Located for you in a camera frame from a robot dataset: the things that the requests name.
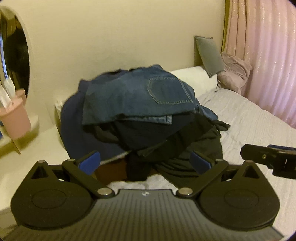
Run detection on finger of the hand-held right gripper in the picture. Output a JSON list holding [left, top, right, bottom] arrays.
[[240, 144, 296, 179]]

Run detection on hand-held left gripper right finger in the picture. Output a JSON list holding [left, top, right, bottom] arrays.
[[175, 150, 262, 198]]

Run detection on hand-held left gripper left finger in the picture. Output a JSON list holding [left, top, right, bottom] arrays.
[[30, 150, 115, 198]]

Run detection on blue denim jeans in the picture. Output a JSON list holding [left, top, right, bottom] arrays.
[[82, 65, 219, 127]]

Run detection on brown cloth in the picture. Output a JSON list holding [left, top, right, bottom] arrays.
[[96, 160, 130, 184]]

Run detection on black garment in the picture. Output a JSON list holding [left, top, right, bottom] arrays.
[[95, 111, 230, 188]]

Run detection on striped white bed cover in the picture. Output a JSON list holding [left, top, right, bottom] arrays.
[[109, 87, 296, 193]]

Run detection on navy blue garment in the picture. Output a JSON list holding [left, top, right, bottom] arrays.
[[60, 79, 130, 160]]

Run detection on white pillow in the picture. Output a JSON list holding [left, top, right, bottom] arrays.
[[170, 65, 218, 92]]

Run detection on pink pillow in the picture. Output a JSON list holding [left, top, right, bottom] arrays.
[[217, 52, 253, 94]]

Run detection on grey pillow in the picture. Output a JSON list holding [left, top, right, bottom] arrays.
[[194, 35, 225, 78]]

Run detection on pink curtain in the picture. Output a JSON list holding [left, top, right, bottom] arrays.
[[222, 0, 296, 129]]

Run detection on white tissues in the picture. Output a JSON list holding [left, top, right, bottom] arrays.
[[0, 76, 16, 108]]

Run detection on round wall mirror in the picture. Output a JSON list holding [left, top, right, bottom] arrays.
[[0, 6, 37, 102]]

